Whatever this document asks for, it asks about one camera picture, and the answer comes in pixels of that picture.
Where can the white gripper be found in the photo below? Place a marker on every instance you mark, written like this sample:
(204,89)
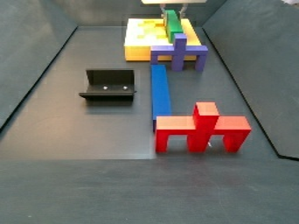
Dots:
(183,2)

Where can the green rectangular block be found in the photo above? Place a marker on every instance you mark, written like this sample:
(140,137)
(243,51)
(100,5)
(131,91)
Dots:
(172,24)

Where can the yellow puzzle board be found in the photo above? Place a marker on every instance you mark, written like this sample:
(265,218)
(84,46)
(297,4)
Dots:
(145,32)

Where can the purple cross-shaped block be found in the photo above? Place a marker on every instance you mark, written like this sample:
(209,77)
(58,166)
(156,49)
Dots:
(177,51)

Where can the blue rectangular block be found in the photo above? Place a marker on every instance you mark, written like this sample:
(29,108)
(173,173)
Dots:
(160,92)

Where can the red cross-shaped block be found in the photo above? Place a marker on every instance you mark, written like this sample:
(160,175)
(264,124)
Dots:
(199,127)

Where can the black angle bracket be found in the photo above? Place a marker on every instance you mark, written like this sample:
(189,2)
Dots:
(109,85)

